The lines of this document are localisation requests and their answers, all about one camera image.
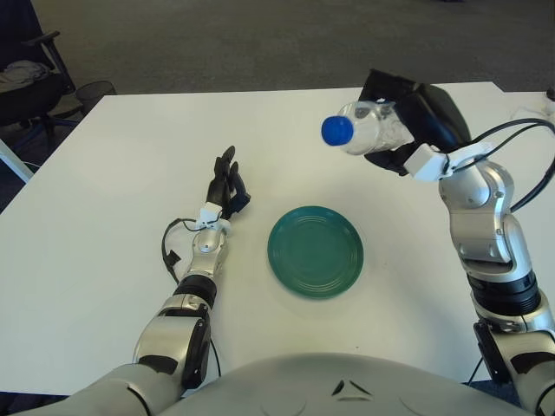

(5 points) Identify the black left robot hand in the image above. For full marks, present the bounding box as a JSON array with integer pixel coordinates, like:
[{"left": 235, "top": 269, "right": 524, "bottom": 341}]
[{"left": 206, "top": 146, "right": 252, "bottom": 220}]

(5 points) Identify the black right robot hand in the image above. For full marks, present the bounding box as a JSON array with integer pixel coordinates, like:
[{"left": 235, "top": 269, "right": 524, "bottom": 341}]
[{"left": 359, "top": 68, "right": 473, "bottom": 177}]

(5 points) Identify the clear bottle with blue cap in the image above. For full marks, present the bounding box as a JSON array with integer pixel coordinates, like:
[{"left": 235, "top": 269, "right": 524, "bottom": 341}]
[{"left": 320, "top": 100, "right": 417, "bottom": 157}]

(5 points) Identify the green round plate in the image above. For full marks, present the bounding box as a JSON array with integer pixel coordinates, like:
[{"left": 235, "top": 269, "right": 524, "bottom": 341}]
[{"left": 267, "top": 205, "right": 365, "bottom": 300}]

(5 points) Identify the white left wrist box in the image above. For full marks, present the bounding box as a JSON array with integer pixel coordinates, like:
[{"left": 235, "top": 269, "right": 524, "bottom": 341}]
[{"left": 198, "top": 202, "right": 225, "bottom": 229}]

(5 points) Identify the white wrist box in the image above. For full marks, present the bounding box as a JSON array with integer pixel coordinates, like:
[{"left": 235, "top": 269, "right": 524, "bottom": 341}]
[
  {"left": 402, "top": 140, "right": 495, "bottom": 182},
  {"left": 198, "top": 202, "right": 225, "bottom": 229}
]

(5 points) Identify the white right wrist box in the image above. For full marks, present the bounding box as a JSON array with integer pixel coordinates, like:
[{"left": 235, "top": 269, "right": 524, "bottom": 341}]
[{"left": 402, "top": 140, "right": 495, "bottom": 182}]

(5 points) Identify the black mesh wastebasket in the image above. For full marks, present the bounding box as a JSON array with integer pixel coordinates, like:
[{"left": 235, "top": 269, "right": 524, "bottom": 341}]
[{"left": 75, "top": 81, "right": 117, "bottom": 110}]

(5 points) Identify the white furniture panel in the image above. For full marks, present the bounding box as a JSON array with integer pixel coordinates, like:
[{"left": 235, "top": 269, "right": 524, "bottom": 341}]
[{"left": 0, "top": 139, "right": 35, "bottom": 183}]

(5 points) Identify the black office chair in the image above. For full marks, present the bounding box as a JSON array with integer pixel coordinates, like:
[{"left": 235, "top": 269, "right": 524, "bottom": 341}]
[{"left": 0, "top": 0, "right": 83, "bottom": 140}]

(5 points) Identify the grey robot torso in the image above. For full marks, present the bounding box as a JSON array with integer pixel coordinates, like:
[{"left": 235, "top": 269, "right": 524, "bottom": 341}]
[{"left": 160, "top": 351, "right": 534, "bottom": 416}]

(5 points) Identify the grey crumpled cloth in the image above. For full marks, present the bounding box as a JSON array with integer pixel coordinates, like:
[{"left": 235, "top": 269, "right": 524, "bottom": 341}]
[{"left": 0, "top": 60, "right": 49, "bottom": 84}]

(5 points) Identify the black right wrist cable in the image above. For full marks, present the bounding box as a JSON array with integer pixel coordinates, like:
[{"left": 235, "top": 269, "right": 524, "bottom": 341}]
[{"left": 446, "top": 117, "right": 555, "bottom": 213}]

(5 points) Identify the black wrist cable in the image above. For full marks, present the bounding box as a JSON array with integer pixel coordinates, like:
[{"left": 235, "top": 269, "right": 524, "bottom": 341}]
[
  {"left": 160, "top": 216, "right": 203, "bottom": 285},
  {"left": 446, "top": 117, "right": 555, "bottom": 213}
]

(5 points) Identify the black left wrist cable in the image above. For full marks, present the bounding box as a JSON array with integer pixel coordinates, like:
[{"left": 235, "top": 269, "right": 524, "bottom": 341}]
[{"left": 160, "top": 216, "right": 203, "bottom": 285}]

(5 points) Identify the white thin strap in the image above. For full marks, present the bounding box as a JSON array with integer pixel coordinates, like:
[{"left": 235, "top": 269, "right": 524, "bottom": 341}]
[{"left": 511, "top": 106, "right": 547, "bottom": 120}]

